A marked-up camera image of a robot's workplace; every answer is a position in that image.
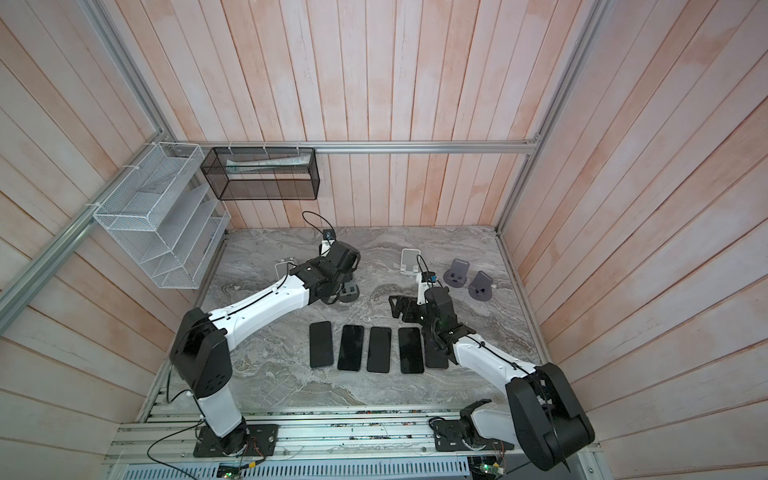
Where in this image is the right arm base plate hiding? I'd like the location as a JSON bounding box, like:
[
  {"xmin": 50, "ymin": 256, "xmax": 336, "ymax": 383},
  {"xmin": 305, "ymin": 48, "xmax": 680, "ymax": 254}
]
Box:
[{"xmin": 428, "ymin": 417, "xmax": 515, "ymax": 452}]

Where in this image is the aluminium frame rail back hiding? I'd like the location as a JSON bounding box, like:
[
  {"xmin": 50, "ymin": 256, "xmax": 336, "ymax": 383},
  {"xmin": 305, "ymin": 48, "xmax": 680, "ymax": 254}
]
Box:
[{"xmin": 194, "ymin": 140, "xmax": 538, "ymax": 154}]

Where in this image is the green circuit board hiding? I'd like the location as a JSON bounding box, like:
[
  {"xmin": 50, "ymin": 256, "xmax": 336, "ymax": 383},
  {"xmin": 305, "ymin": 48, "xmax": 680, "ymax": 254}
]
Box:
[{"xmin": 473, "ymin": 458, "xmax": 505, "ymax": 480}]

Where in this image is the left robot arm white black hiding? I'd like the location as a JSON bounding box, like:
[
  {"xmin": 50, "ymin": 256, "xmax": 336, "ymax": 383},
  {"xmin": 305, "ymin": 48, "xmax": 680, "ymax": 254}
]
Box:
[{"xmin": 170, "ymin": 240, "xmax": 360, "ymax": 456}]

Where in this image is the white stand far left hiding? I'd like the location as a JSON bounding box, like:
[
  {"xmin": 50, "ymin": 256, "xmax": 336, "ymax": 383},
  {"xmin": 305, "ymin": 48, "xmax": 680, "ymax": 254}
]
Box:
[{"xmin": 275, "ymin": 257, "xmax": 297, "ymax": 280}]

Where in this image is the white vented electronics box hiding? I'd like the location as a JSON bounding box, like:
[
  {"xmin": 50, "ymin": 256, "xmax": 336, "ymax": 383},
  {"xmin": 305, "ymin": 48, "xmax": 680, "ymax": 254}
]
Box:
[{"xmin": 112, "ymin": 457, "xmax": 472, "ymax": 479}]

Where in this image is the aluminium frame rail left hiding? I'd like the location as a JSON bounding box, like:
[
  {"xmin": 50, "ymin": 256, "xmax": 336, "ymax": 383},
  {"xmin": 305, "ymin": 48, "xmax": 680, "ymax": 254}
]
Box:
[{"xmin": 1, "ymin": 131, "xmax": 170, "ymax": 333}]

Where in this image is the grey phone stand front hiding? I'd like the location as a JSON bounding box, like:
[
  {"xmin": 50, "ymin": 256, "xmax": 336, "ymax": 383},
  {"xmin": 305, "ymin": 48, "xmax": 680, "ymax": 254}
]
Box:
[{"xmin": 443, "ymin": 258, "xmax": 470, "ymax": 288}]

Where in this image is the aluminium frame rail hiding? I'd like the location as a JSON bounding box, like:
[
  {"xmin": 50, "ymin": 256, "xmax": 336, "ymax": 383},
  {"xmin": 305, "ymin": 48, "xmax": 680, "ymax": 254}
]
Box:
[
  {"xmin": 194, "ymin": 140, "xmax": 538, "ymax": 154},
  {"xmin": 1, "ymin": 131, "xmax": 170, "ymax": 333}
]

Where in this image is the white stand under back phone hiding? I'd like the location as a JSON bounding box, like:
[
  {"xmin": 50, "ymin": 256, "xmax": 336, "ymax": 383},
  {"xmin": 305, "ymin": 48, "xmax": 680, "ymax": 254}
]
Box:
[{"xmin": 400, "ymin": 248, "xmax": 421, "ymax": 275}]

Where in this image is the black phone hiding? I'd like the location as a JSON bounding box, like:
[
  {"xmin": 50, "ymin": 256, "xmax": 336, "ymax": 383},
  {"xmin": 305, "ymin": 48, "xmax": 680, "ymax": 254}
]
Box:
[
  {"xmin": 424, "ymin": 336, "xmax": 449, "ymax": 369},
  {"xmin": 366, "ymin": 327, "xmax": 392, "ymax": 374},
  {"xmin": 337, "ymin": 325, "xmax": 365, "ymax": 371},
  {"xmin": 309, "ymin": 321, "xmax": 334, "ymax": 369},
  {"xmin": 398, "ymin": 327, "xmax": 425, "ymax": 374}
]

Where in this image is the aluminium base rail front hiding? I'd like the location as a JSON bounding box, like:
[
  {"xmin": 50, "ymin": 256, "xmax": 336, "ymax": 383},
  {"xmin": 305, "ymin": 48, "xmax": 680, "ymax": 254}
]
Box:
[{"xmin": 101, "ymin": 409, "xmax": 603, "ymax": 466}]

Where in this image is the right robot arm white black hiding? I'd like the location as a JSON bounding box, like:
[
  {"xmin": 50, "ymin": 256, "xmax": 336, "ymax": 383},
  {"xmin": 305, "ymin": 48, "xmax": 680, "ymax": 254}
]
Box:
[{"xmin": 389, "ymin": 287, "xmax": 596, "ymax": 471}]

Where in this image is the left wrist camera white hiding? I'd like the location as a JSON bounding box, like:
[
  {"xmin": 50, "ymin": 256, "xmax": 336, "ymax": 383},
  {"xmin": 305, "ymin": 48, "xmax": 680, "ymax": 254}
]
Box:
[{"xmin": 319, "ymin": 228, "xmax": 336, "ymax": 255}]

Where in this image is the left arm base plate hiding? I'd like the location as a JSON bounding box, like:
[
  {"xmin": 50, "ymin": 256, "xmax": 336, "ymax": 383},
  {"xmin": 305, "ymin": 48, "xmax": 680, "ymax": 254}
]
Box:
[{"xmin": 193, "ymin": 423, "xmax": 279, "ymax": 458}]

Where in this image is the black mesh basket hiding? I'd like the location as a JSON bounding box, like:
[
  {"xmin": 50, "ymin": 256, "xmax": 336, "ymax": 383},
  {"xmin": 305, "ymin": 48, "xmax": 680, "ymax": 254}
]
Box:
[{"xmin": 201, "ymin": 146, "xmax": 320, "ymax": 201}]

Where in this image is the white wire mesh shelf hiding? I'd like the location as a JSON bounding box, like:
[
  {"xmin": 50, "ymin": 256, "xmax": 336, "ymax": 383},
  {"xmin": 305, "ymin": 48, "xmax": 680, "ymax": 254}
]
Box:
[{"xmin": 94, "ymin": 143, "xmax": 231, "ymax": 290}]

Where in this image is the aluminium frame post right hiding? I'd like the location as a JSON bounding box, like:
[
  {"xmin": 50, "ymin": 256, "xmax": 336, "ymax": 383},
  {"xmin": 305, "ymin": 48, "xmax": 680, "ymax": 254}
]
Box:
[{"xmin": 494, "ymin": 1, "xmax": 615, "ymax": 236}]

